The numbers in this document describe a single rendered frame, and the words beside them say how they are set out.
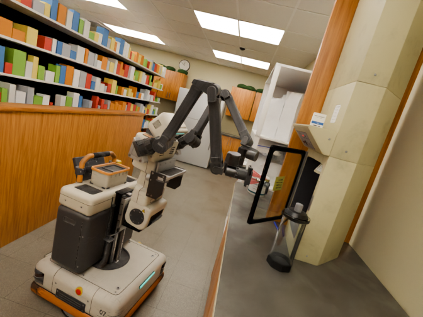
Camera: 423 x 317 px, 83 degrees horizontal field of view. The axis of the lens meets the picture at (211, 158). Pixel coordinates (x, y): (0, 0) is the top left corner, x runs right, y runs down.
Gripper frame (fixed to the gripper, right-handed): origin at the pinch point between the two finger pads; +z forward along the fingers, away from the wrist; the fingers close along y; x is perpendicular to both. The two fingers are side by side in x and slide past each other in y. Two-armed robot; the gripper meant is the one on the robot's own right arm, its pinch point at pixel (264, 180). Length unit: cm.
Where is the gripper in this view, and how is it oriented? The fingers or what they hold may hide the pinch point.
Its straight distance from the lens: 124.2
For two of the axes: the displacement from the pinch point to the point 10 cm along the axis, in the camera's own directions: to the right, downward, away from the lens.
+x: 1.4, -1.6, 9.8
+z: 9.6, 2.6, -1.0
